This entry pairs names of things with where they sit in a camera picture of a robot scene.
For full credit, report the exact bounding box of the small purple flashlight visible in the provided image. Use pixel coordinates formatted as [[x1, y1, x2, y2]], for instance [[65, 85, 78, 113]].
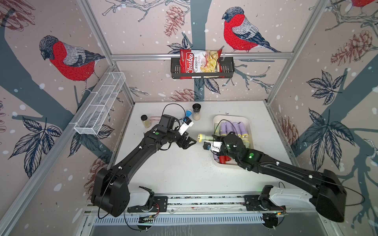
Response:
[[220, 122, 227, 136]]

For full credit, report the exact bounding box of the short purple flashlight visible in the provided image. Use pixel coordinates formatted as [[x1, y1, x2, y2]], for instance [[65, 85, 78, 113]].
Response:
[[226, 122, 235, 134]]

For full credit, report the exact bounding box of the medium green flashlight yellow rim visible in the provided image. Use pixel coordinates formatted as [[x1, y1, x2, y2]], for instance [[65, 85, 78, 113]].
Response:
[[197, 134, 221, 143]]

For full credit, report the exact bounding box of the purple flashlight with yellow button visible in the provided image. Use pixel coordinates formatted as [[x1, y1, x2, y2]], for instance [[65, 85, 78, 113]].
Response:
[[238, 122, 249, 138]]

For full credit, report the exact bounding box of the large purple flashlight yellow rim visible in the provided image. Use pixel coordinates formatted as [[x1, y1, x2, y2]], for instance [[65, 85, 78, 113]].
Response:
[[213, 154, 219, 163]]

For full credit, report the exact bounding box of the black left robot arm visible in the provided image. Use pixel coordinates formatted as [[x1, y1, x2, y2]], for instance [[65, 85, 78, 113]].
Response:
[[91, 115, 196, 217]]

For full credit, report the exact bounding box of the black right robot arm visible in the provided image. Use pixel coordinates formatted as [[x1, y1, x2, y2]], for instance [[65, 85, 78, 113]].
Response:
[[212, 132, 347, 223]]

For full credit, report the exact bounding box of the cream plastic storage tray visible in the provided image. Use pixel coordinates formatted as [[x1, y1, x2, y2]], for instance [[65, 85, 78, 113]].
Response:
[[212, 115, 254, 169]]

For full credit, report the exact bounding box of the glass spice grinder black cap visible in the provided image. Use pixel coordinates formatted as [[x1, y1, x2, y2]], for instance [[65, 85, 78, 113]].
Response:
[[192, 103, 201, 121]]

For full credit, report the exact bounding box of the small glass jar black lid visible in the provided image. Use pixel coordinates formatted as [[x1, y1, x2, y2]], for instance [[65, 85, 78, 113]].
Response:
[[141, 115, 151, 128]]

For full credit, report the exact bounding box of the red cassava chips bag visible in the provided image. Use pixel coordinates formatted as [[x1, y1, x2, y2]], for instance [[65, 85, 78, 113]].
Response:
[[180, 49, 222, 74]]

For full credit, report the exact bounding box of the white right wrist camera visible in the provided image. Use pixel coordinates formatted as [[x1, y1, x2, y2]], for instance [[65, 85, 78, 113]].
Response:
[[203, 141, 222, 153]]

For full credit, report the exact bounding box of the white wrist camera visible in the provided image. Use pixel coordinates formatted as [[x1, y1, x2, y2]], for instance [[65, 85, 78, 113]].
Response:
[[178, 117, 194, 136], [203, 141, 222, 153]]

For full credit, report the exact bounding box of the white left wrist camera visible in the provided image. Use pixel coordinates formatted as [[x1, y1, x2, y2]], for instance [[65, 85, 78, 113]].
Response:
[[178, 117, 194, 136]]

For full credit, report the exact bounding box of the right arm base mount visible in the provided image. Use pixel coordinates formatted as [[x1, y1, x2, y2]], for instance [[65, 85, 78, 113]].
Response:
[[243, 185, 286, 211]]

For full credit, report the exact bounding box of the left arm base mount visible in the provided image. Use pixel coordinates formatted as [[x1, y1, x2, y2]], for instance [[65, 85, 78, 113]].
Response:
[[127, 186, 168, 213]]

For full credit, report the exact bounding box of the black wall basket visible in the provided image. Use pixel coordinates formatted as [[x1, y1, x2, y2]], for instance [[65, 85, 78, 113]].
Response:
[[171, 57, 235, 79]]

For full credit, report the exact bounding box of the aluminium frame profile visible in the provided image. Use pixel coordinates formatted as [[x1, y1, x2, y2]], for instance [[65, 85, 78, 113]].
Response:
[[111, 52, 295, 62]]

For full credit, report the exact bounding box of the white wire mesh shelf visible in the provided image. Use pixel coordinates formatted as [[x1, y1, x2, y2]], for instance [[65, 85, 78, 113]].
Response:
[[74, 72, 126, 135]]

